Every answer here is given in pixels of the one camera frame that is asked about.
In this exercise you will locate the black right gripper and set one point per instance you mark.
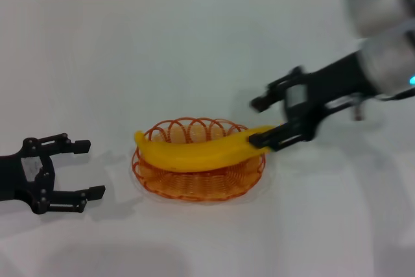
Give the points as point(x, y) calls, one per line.
point(330, 85)

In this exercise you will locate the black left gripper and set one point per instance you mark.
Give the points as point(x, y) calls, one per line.
point(13, 176)

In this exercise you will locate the yellow banana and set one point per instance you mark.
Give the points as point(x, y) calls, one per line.
point(194, 158)

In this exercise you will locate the orange woven plastic basket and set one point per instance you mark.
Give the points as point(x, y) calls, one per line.
point(194, 183)

